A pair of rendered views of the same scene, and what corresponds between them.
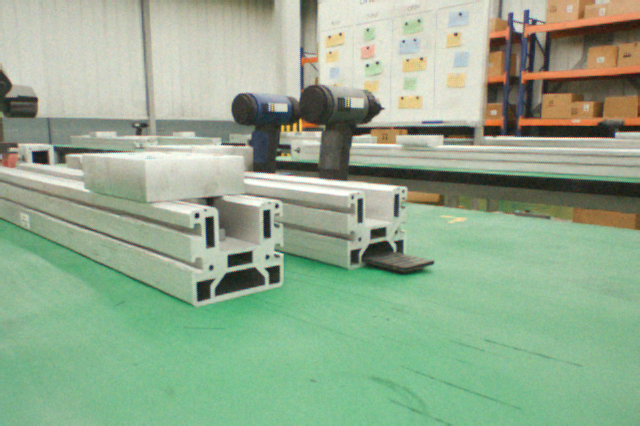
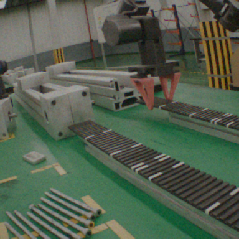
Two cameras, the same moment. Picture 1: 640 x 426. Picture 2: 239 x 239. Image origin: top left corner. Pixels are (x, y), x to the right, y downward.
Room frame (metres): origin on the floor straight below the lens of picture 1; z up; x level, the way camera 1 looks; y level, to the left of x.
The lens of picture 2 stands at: (1.83, 0.80, 0.97)
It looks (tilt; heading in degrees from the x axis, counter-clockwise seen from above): 16 degrees down; 197
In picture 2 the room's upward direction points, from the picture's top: 10 degrees counter-clockwise
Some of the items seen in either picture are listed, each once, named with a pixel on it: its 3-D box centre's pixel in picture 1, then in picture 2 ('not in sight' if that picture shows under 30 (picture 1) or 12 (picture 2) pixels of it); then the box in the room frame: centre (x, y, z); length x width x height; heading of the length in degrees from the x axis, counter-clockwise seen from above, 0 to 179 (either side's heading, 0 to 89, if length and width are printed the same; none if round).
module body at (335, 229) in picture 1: (199, 196); (34, 96); (0.92, 0.20, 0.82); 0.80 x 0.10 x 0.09; 42
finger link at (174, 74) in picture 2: not in sight; (162, 84); (1.20, 0.71, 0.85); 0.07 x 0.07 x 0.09; 42
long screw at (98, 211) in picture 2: not in sight; (72, 200); (1.55, 0.63, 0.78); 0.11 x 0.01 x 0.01; 60
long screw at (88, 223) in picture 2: not in sight; (63, 211); (1.58, 0.63, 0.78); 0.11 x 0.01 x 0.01; 61
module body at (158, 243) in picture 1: (82, 206); (78, 83); (0.79, 0.34, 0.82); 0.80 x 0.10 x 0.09; 42
